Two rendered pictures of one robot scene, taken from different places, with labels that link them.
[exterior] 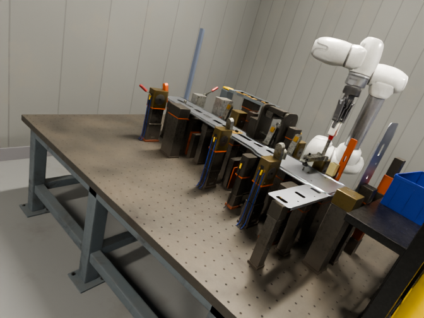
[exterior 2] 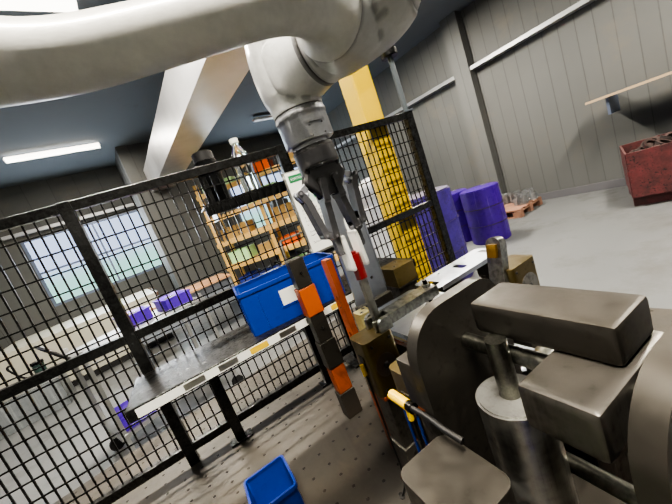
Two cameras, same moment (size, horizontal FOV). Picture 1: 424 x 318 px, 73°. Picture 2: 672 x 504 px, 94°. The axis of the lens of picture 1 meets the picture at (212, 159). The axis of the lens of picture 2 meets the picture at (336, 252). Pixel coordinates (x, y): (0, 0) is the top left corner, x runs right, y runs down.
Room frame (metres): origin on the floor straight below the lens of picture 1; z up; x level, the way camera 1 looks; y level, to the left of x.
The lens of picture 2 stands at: (1.95, -0.34, 1.32)
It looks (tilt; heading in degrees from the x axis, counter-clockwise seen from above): 10 degrees down; 201
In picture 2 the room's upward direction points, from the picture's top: 20 degrees counter-clockwise
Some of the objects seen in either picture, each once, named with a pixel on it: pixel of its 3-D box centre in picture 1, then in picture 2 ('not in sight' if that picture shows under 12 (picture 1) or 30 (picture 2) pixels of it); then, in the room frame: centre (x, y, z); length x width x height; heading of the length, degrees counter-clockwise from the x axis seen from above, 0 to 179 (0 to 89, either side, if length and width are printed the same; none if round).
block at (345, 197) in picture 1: (331, 231); (411, 315); (1.02, -0.54, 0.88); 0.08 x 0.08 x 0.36; 46
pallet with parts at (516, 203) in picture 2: not in sight; (498, 206); (-4.17, 0.45, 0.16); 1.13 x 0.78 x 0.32; 55
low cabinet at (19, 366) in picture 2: not in sight; (95, 338); (-1.50, -6.54, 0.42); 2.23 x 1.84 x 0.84; 145
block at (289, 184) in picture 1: (277, 214); not in sight; (1.10, -0.34, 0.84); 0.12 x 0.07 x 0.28; 136
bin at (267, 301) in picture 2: (421, 195); (288, 289); (1.12, -0.86, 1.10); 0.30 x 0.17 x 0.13; 131
